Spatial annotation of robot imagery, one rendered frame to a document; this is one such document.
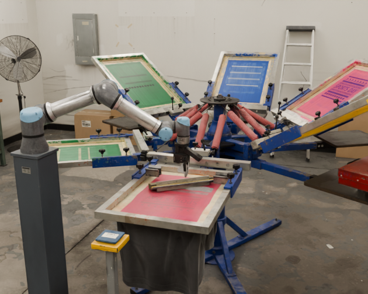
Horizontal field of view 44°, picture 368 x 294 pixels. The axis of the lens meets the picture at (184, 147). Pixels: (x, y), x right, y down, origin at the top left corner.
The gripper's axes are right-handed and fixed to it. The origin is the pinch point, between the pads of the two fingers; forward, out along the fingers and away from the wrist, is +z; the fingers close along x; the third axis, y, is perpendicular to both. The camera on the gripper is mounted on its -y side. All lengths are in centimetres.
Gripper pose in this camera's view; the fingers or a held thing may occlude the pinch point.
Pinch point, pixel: (186, 175)
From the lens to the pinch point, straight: 271.9
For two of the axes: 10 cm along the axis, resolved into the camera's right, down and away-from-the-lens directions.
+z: 0.0, 9.6, 2.8
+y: -9.5, -0.9, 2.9
